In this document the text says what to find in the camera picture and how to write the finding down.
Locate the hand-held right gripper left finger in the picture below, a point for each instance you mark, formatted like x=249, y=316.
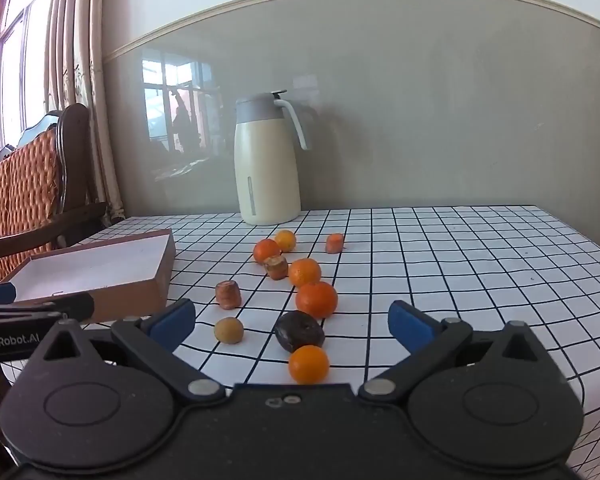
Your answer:
x=172, y=319

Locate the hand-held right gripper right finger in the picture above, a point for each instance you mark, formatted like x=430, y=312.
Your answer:
x=410, y=324

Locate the brown cardboard box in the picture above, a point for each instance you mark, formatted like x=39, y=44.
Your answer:
x=95, y=260

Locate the thick carrot piece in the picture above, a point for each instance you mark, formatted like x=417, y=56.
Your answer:
x=228, y=294

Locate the large orange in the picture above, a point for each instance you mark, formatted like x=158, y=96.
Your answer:
x=316, y=300

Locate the small orange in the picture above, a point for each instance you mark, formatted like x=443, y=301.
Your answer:
x=308, y=364

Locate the small tan fruit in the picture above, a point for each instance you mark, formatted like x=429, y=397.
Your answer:
x=229, y=330

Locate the white checked tablecloth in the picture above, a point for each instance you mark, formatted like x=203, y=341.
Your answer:
x=430, y=260

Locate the short carrot piece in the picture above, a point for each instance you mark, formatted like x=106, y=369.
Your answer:
x=334, y=243

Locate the dark brown fruit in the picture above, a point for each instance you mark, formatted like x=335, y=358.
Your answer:
x=299, y=331

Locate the carrot piece with green top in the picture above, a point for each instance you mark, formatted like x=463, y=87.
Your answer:
x=276, y=267

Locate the wooden sofa with orange cushion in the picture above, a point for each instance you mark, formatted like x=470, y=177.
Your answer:
x=25, y=175

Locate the yellowish orange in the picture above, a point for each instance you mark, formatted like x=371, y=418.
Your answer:
x=285, y=240

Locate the cream thermos jug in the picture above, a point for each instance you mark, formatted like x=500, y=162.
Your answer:
x=265, y=170

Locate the beige patterned curtain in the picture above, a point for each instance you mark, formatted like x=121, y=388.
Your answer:
x=95, y=85

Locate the red framed window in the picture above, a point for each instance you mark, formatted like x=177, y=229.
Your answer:
x=15, y=60

